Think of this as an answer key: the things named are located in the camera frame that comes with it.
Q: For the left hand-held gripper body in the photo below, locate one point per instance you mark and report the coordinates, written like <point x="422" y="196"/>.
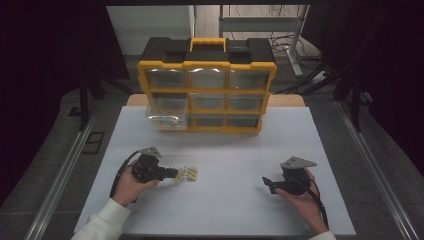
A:
<point x="146" y="170"/>

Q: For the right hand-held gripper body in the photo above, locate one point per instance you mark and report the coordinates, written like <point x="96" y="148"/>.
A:
<point x="295" y="183"/>

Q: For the clear plastic drawer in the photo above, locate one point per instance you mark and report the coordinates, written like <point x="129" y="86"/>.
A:
<point x="166" y="111"/>

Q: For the yellow black organizer case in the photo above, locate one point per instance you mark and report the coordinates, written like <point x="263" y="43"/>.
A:
<point x="206" y="61"/>

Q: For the person's left hand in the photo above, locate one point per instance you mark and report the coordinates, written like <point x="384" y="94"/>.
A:
<point x="128" y="188"/>

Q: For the person's right hand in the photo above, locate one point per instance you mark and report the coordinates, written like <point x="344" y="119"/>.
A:
<point x="310" y="206"/>

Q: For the white table sheet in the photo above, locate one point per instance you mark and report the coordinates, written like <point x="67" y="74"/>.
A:
<point x="233" y="206"/>

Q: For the black metal stand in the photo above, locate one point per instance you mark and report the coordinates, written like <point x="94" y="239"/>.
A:
<point x="83" y="103"/>
<point x="356" y="106"/>

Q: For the set of clear drawers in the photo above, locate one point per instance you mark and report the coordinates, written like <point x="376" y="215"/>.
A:
<point x="248" y="80"/>

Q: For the white cabinet panel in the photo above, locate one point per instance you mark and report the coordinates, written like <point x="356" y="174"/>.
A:
<point x="150" y="26"/>

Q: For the aluminium floor rail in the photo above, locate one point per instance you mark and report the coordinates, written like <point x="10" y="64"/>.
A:
<point x="376" y="173"/>
<point x="56" y="190"/>

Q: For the grey metal desk frame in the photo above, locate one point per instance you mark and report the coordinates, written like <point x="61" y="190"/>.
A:
<point x="260" y="24"/>

